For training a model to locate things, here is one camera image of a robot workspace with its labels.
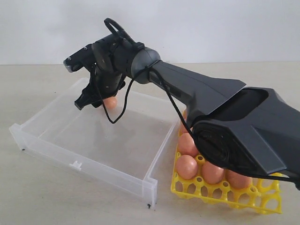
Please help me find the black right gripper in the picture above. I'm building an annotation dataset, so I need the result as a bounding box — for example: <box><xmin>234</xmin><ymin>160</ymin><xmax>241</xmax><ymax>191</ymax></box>
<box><xmin>75</xmin><ymin>65</ymin><xmax>125</xmax><ymax>110</ymax></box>

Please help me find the brown egg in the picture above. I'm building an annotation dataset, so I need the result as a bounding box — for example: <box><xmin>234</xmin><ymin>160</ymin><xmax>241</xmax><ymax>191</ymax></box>
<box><xmin>182</xmin><ymin>110</ymin><xmax>187</xmax><ymax>119</ymax></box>
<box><xmin>226</xmin><ymin>170</ymin><xmax>252</xmax><ymax>189</ymax></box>
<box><xmin>201</xmin><ymin>161</ymin><xmax>225</xmax><ymax>185</ymax></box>
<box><xmin>178</xmin><ymin>133</ymin><xmax>199</xmax><ymax>157</ymax></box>
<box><xmin>103</xmin><ymin>97</ymin><xmax>118</xmax><ymax>109</ymax></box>
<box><xmin>180</xmin><ymin>124</ymin><xmax>188</xmax><ymax>135</ymax></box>
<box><xmin>175</xmin><ymin>155</ymin><xmax>198</xmax><ymax>180</ymax></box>

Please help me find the clear plastic drawer bin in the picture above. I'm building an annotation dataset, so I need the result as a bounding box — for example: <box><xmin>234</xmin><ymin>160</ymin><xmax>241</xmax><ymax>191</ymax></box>
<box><xmin>9</xmin><ymin>78</ymin><xmax>179</xmax><ymax>208</ymax></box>

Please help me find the yellow plastic egg tray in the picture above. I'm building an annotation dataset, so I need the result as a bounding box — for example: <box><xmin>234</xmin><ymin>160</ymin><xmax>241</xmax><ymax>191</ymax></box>
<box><xmin>170</xmin><ymin>110</ymin><xmax>282</xmax><ymax>215</ymax></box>

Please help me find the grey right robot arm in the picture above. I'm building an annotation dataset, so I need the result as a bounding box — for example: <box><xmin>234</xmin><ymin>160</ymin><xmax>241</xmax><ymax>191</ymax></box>
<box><xmin>64</xmin><ymin>35</ymin><xmax>300</xmax><ymax>187</ymax></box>

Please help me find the black camera cable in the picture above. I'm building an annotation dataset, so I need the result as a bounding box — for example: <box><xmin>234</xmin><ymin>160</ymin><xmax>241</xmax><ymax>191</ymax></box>
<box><xmin>93</xmin><ymin>18</ymin><xmax>300</xmax><ymax>183</ymax></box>

